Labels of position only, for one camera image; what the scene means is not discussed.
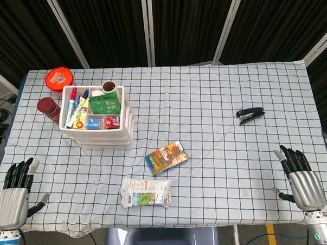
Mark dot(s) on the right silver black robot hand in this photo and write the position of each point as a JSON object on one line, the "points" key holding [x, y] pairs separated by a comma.
{"points": [[307, 186]]}

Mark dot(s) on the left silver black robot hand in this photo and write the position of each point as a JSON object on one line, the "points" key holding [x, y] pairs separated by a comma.
{"points": [[11, 202]]}

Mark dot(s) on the white plastic organizer tray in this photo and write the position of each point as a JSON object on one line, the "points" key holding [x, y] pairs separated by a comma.
{"points": [[99, 134]]}

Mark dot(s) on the clear plastic drawer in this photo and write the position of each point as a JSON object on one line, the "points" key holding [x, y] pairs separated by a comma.
{"points": [[107, 147]]}

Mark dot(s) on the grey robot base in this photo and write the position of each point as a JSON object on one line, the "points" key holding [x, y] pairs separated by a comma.
{"points": [[157, 240]]}

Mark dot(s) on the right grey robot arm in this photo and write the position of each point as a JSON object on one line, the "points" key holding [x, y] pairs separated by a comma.
{"points": [[320, 229]]}

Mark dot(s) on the yellow floor tape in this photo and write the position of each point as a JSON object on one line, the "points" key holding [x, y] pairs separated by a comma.
{"points": [[270, 235]]}

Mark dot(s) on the black stapler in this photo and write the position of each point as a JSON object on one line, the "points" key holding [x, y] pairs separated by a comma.
{"points": [[250, 114]]}

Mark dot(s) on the dark red cylindrical canister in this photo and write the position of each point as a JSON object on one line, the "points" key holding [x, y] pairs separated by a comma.
{"points": [[47, 107]]}

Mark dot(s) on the blue checked tablecloth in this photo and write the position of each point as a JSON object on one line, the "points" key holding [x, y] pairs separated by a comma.
{"points": [[208, 153]]}

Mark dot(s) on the yellow cartoon eraser pack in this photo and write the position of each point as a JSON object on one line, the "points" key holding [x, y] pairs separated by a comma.
{"points": [[79, 120]]}

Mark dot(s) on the red capped whiteboard marker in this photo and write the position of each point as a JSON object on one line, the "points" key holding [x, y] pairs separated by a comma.
{"points": [[72, 107]]}

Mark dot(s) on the blue small pack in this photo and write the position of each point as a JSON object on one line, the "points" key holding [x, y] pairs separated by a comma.
{"points": [[95, 123]]}

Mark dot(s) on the blue capped whiteboard marker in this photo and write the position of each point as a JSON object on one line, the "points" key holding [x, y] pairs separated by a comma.
{"points": [[83, 99]]}

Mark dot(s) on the red cartoon small pack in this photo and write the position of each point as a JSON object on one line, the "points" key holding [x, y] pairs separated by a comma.
{"points": [[112, 122]]}

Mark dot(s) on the red round lidded container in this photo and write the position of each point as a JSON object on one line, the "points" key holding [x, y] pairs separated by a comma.
{"points": [[59, 78]]}

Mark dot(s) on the green tea packets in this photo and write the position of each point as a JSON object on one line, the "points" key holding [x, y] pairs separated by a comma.
{"points": [[104, 104]]}

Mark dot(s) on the white snack bag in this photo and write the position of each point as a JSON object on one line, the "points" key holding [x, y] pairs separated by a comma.
{"points": [[146, 193]]}

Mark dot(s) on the white small roll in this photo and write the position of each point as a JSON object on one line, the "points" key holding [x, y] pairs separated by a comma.
{"points": [[97, 92]]}

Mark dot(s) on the colourful printed paper pack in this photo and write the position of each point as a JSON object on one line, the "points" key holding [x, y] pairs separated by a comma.
{"points": [[167, 157]]}

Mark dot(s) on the tape roll with brown core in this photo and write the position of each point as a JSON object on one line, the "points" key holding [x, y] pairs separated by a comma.
{"points": [[109, 87]]}

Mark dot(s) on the black folding screen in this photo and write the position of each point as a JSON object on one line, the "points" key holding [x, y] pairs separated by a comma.
{"points": [[107, 27]]}

